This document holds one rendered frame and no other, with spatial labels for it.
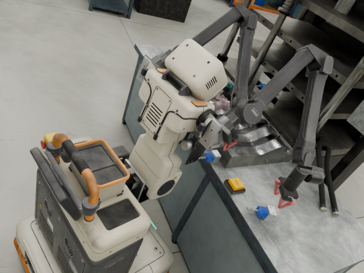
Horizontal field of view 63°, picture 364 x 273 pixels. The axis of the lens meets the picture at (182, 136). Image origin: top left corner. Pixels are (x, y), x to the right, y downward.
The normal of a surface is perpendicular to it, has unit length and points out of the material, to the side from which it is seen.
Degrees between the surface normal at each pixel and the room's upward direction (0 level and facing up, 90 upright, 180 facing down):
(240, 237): 90
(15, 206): 0
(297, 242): 0
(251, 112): 52
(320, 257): 0
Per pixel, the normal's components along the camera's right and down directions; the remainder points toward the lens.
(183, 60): -0.32, -0.35
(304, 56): 0.07, 0.14
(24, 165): 0.32, -0.74
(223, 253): -0.86, 0.03
